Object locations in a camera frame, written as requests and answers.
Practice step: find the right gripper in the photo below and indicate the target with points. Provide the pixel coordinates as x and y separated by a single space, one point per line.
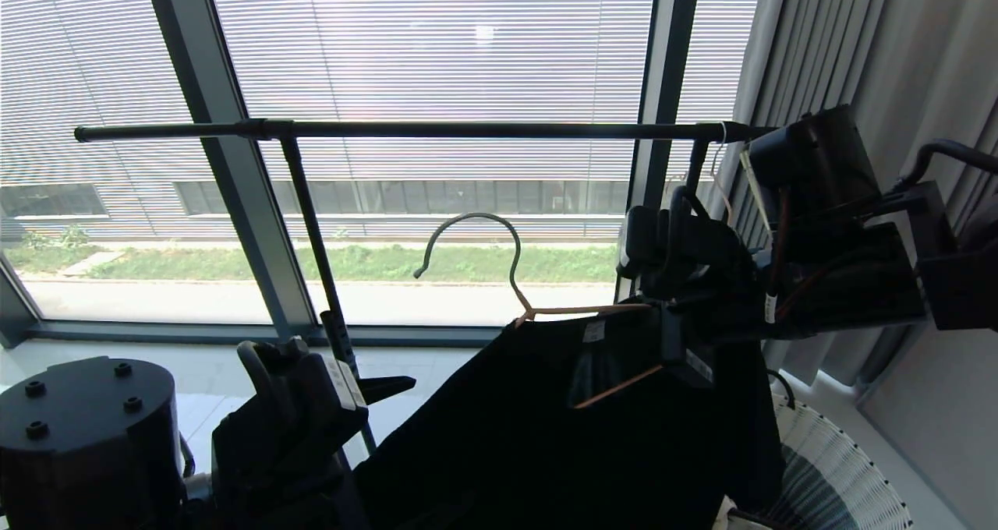
725 316

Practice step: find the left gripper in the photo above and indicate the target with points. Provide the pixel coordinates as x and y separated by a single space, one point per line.
265 491

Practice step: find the pink clothes hanger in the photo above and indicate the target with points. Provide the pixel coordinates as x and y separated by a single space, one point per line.
592 309
721 187

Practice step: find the black garment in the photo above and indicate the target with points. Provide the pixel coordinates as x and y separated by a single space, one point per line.
546 436

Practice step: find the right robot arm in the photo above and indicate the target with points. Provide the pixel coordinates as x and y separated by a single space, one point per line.
819 164

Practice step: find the white laundry basket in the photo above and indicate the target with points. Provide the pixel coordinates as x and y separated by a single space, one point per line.
842 468

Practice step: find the black clothes rack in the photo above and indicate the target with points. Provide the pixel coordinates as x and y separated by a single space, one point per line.
468 130

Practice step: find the grey curtain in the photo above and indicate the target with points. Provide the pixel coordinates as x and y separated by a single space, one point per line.
920 47

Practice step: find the window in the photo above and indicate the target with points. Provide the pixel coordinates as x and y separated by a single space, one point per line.
468 47

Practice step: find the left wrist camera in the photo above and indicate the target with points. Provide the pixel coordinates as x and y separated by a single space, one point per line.
312 405

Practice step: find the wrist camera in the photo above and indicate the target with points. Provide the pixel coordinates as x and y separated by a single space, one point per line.
639 242
312 405

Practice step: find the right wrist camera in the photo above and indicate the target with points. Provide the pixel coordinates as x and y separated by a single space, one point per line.
639 242

